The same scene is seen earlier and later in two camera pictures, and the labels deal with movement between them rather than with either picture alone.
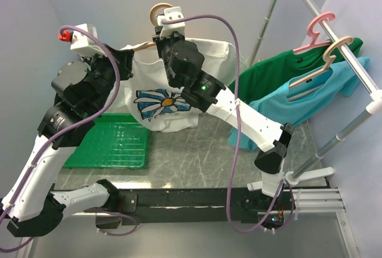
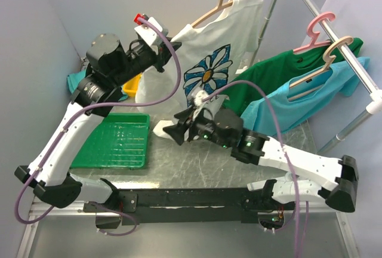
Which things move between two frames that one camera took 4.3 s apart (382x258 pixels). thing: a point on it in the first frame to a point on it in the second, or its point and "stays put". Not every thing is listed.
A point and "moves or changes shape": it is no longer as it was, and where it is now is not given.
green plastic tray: x=117 y=141 stays put
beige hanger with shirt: x=327 y=57 stays put
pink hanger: x=310 y=28 stays put
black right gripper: x=160 y=42 to x=177 y=131
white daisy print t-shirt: x=155 y=104 moves or changes shape
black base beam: x=245 y=207 stays put
